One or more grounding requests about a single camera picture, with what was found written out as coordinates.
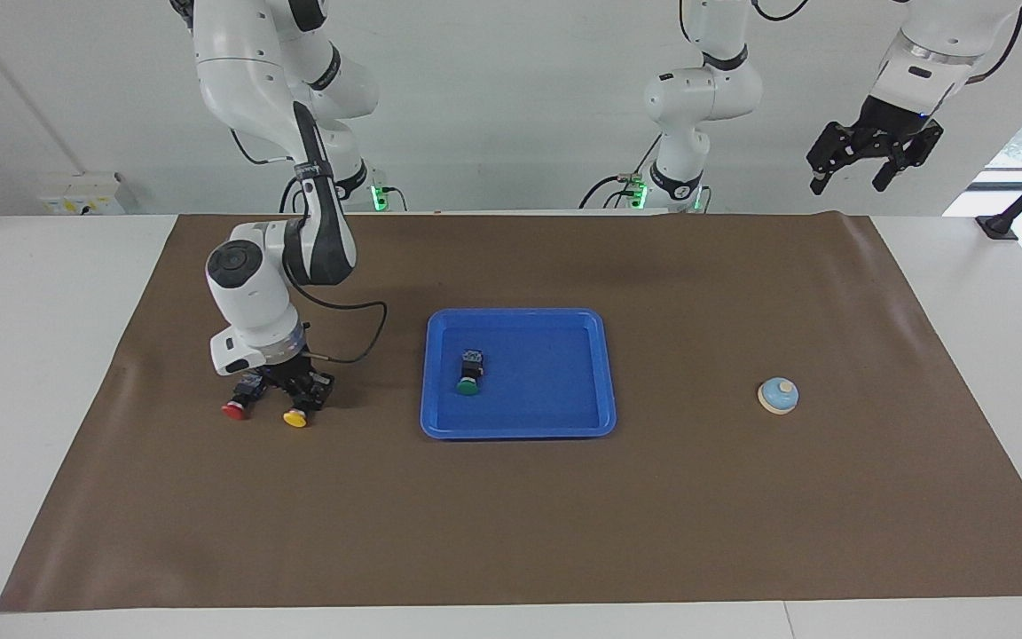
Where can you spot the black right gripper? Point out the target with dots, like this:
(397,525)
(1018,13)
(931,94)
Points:
(289,373)

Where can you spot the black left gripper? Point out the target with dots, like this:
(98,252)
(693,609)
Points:
(884,124)

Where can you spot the yellow push button switch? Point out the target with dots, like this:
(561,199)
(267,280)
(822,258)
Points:
(296,419)

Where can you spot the red push button switch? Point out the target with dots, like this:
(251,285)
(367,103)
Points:
(234,409)

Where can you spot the green push button switch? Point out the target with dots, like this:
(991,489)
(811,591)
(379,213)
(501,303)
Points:
(468,385)

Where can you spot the light blue call bell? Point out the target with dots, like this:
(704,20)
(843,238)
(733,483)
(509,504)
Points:
(778,396)

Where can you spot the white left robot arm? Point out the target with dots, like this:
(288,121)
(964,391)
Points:
(706,89)

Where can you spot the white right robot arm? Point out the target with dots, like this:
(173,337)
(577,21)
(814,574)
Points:
(254,293)

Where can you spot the blue plastic tray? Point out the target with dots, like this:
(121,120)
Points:
(546,390)

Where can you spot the brown table mat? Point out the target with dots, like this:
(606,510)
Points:
(511,515)

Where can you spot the white wall socket box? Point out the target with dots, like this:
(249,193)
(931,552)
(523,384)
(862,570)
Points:
(81,195)

